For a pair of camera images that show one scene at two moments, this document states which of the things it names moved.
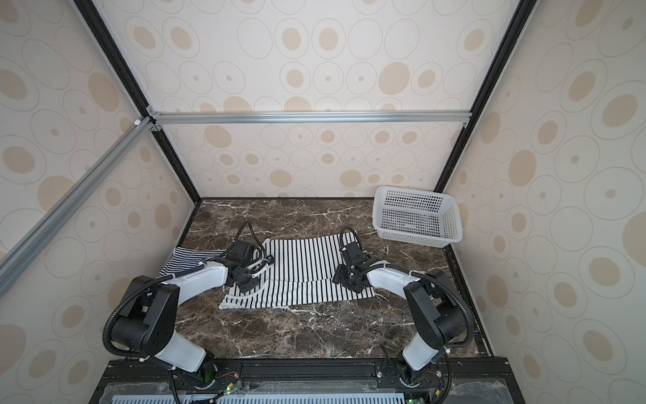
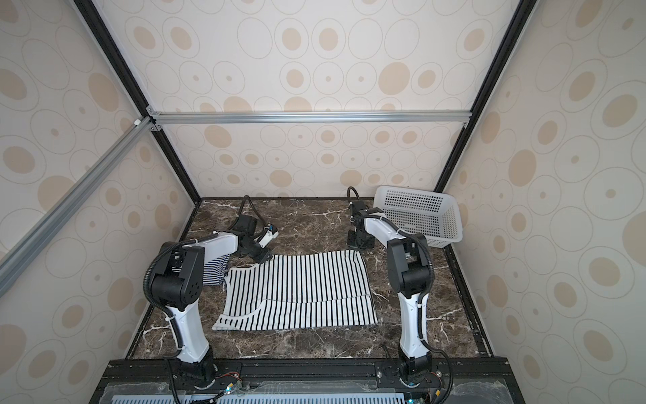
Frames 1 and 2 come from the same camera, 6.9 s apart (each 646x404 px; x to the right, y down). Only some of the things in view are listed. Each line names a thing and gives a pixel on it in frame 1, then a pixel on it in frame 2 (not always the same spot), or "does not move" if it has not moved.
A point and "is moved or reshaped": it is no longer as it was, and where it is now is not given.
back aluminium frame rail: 158,119 does not move
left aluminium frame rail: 14,257 does not move
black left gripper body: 248,282 to 256,252
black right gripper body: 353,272 to 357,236
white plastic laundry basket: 420,215 does not move
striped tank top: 302,271 is moved or reshaped
